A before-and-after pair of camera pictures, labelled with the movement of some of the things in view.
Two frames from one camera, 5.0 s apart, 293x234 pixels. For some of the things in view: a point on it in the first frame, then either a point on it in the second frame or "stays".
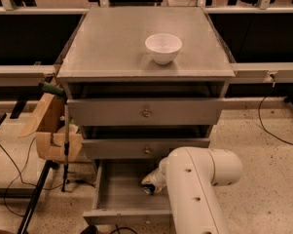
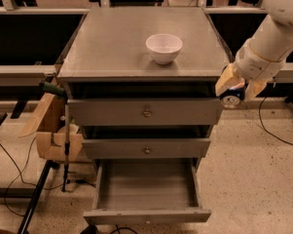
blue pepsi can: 149,188 -> 232,97
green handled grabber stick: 57,92 stays
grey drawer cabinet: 144,82 stays
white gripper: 156,178 -> 255,64
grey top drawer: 149,111 stays
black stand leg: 39,187 stays
